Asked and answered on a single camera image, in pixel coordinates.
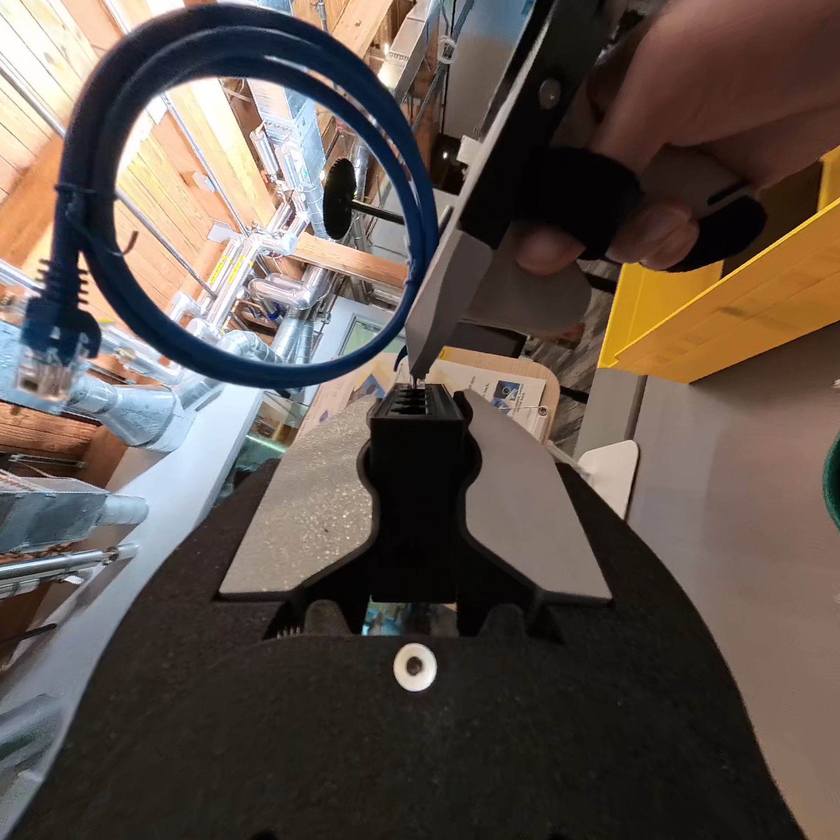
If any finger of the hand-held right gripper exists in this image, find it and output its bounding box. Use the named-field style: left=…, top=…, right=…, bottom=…
left=405, top=222, right=494, bottom=378

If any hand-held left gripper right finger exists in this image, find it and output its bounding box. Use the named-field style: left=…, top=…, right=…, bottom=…
left=457, top=390, right=614, bottom=620

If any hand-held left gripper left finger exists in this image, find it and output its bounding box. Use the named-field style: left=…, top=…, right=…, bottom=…
left=220, top=397, right=383, bottom=622

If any black ethernet switch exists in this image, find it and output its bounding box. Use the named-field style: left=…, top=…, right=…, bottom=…
left=367, top=382, right=475, bottom=603

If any yellow plastic bin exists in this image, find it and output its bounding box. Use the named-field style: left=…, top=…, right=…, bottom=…
left=597, top=147, right=840, bottom=385

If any green ethernet cable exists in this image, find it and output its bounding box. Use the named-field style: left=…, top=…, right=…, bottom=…
left=822, top=433, right=840, bottom=531

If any blue ethernet cable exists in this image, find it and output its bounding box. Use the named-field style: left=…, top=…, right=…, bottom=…
left=16, top=3, right=441, bottom=413

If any person's right hand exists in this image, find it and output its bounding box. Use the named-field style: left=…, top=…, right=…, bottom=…
left=515, top=0, right=840, bottom=275

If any wooden column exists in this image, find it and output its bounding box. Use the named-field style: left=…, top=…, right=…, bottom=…
left=292, top=233, right=411, bottom=287

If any printed instruction poster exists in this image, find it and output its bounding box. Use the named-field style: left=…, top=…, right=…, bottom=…
left=305, top=357, right=546, bottom=447

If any cluster of insulated silver pipes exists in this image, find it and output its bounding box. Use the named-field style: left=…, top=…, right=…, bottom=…
left=171, top=197, right=342, bottom=329

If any silver ventilation duct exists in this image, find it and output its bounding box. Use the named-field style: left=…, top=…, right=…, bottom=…
left=62, top=377, right=224, bottom=454

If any vertical rectangular metal duct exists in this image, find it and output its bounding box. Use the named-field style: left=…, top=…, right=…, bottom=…
left=249, top=85, right=329, bottom=198

